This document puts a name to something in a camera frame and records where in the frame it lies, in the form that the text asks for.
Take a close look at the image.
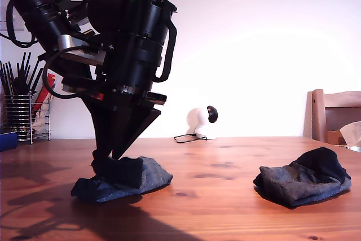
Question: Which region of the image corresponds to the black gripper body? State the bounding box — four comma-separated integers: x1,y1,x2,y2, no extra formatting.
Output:
26,8,83,56
61,40,168,109

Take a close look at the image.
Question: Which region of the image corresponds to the grey sock dark cuff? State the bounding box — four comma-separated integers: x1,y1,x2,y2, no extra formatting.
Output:
70,150,174,204
253,147,353,209

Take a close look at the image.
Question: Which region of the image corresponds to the black chopstick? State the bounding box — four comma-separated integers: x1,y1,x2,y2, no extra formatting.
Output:
22,52,32,86
8,62,16,97
17,52,27,84
30,68,45,97
0,61,10,98
27,57,42,95

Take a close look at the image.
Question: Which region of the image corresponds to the red package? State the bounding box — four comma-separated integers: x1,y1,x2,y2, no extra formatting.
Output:
33,73,57,115

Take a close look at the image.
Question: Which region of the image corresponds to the round metal utensil holder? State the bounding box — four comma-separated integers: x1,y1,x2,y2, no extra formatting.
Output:
3,94,34,142

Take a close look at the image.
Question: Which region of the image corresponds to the blue box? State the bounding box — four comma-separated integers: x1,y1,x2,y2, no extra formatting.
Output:
0,132,18,152

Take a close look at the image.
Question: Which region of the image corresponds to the wooden chair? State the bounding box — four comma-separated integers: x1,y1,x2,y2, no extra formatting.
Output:
303,90,361,146

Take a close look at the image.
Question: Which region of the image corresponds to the brown cardboard box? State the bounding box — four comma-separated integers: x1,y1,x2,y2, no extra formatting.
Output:
324,130,346,145

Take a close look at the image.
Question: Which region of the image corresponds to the white tissue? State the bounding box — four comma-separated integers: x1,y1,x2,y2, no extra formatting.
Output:
338,121,361,147

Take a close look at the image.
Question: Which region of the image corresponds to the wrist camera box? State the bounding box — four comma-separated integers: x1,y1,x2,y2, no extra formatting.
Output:
58,34,105,66
66,0,91,27

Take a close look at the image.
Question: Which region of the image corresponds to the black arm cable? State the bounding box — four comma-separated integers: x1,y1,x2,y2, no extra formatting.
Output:
0,0,39,49
153,16,178,83

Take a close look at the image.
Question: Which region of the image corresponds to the black security camera cable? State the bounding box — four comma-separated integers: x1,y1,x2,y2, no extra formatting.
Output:
173,133,208,144

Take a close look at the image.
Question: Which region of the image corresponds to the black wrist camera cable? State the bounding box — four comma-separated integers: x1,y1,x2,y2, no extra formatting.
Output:
42,45,98,100

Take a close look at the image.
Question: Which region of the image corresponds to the chrome wire rack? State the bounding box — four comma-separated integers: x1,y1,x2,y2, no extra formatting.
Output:
30,98,52,145

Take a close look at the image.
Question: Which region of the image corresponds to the white round security camera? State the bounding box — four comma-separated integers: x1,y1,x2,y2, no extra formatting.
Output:
188,105,219,141

